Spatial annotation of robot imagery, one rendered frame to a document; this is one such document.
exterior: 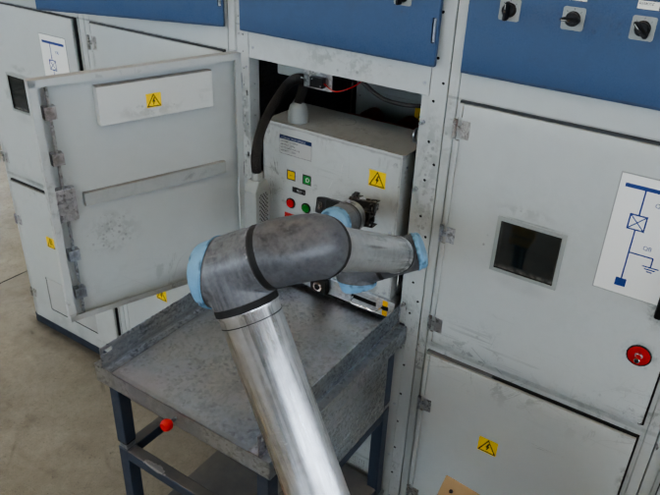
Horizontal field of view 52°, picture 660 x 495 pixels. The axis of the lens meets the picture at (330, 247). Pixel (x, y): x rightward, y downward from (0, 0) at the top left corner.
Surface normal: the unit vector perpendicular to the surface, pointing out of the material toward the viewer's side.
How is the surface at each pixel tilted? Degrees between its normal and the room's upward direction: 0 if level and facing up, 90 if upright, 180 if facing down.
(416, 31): 90
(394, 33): 90
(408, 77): 90
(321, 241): 54
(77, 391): 0
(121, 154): 90
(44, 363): 0
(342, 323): 0
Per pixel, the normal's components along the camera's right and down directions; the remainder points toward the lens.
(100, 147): 0.61, 0.40
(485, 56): -0.56, 0.39
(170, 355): 0.04, -0.87
